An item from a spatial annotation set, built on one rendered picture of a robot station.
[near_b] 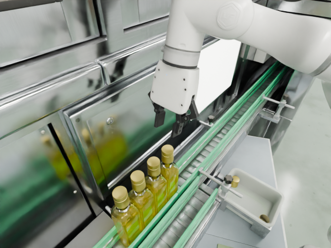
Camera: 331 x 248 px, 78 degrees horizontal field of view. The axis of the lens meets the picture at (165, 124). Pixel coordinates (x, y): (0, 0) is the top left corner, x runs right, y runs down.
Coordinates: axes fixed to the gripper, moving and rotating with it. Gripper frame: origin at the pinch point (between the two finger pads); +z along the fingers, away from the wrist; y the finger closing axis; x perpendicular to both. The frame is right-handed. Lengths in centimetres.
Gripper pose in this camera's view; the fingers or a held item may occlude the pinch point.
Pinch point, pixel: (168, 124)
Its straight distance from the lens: 50.7
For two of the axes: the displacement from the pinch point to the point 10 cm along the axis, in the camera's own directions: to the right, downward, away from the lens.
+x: 6.2, -3.0, 7.3
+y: 7.7, 4.2, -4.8
